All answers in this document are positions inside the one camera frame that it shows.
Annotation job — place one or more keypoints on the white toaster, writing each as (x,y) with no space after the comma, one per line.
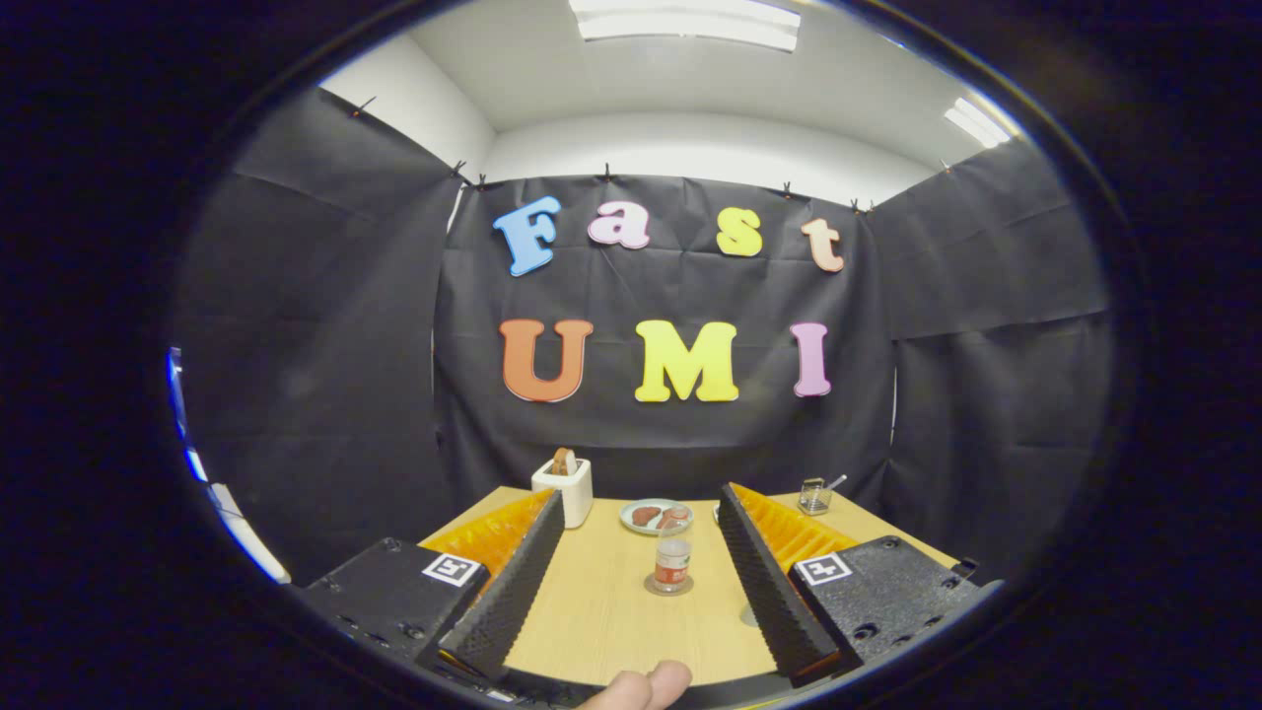
(567,493)

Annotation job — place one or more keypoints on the brown meat slice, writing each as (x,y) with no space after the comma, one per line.
(675,516)
(647,516)

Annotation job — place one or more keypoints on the brown bread slice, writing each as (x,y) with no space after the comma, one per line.
(564,461)

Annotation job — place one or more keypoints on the clear plastic juice bottle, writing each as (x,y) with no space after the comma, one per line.
(672,570)

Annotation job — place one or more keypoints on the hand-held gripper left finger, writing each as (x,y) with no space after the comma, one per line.
(513,592)

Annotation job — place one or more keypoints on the wooden table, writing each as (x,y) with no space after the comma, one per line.
(611,611)

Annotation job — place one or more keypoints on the brown round coaster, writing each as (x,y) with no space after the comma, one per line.
(650,586)

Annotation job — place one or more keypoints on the small ceiling light panel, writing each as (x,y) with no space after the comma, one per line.
(976,121)

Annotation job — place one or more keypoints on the pale green plate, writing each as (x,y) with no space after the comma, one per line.
(627,515)

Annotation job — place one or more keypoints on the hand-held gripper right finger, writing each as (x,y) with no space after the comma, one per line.
(769,592)

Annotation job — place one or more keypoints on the large ceiling light panel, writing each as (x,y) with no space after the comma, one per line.
(685,22)

